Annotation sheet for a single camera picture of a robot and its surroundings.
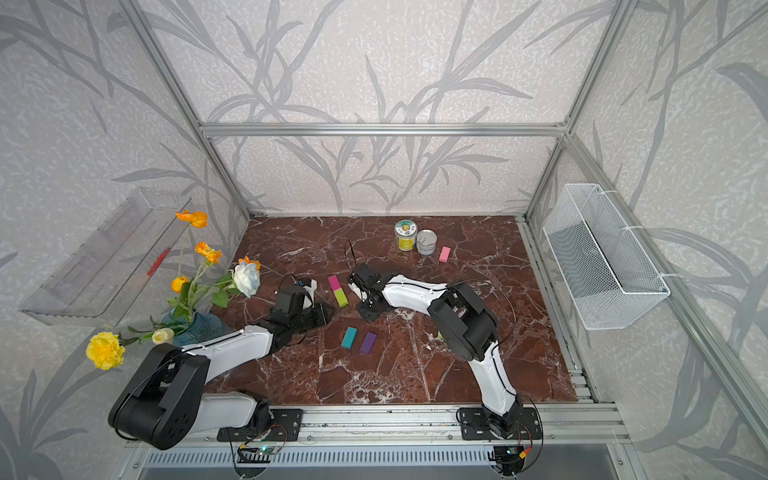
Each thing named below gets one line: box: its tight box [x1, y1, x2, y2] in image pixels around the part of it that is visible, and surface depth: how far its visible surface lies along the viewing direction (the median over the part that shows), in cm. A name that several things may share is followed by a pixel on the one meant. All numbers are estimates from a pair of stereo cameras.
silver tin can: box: [416, 229, 438, 256], surface depth 110 cm
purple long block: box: [360, 332, 378, 355], surface depth 88 cm
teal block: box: [341, 326, 359, 349], surface depth 90 cm
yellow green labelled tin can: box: [394, 219, 418, 252], surface depth 108 cm
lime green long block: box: [333, 288, 349, 307], surface depth 98 cm
